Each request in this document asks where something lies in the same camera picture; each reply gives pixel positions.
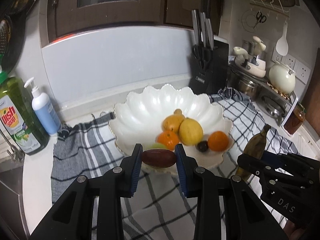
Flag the steel pot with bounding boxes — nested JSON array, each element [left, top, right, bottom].
[[230, 74, 261, 101]]

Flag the black knife block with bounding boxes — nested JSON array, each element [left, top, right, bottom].
[[189, 9, 229, 95]]

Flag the green dish soap bottle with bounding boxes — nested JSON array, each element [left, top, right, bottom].
[[1, 71, 49, 155]]

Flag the amber jar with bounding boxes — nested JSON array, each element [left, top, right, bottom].
[[284, 102, 306, 135]]

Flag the yellow lemon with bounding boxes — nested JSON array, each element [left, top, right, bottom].
[[179, 118, 204, 146]]

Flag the blue pump bottle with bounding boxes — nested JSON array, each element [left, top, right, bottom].
[[24, 77, 62, 136]]

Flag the checkered grey white cloth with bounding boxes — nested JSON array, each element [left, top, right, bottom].
[[51, 89, 297, 239]]

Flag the hanging scissors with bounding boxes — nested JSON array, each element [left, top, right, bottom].
[[253, 11, 267, 28]]

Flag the white rice spoon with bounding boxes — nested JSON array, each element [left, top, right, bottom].
[[276, 21, 289, 56]]

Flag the red grape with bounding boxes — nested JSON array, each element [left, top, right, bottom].
[[141, 148, 176, 168]]

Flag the white scalloped bowl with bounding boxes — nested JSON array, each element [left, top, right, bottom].
[[108, 83, 234, 174]]

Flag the overripe banana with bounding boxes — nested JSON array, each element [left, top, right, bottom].
[[235, 124, 271, 181]]

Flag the metal faucet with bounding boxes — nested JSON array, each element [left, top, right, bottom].
[[0, 131, 24, 163]]

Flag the metal pot rack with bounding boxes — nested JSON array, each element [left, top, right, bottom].
[[229, 61, 298, 128]]

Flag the yellow mango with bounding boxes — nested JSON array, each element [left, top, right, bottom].
[[162, 108, 185, 133]]

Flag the hanging colander pan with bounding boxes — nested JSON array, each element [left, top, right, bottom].
[[1, 15, 15, 74]]

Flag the dark plum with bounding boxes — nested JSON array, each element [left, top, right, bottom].
[[196, 140, 209, 153]]

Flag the cream ceramic pot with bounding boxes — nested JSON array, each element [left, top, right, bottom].
[[268, 60, 296, 95]]

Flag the large orange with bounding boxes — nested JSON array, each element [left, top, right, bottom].
[[207, 131, 229, 152]]

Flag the small mandarin orange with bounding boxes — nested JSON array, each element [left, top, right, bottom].
[[156, 131, 180, 151]]

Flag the dark wooden cabinet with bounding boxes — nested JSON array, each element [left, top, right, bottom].
[[47, 0, 223, 42]]

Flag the green apple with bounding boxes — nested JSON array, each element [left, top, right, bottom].
[[146, 142, 168, 150]]

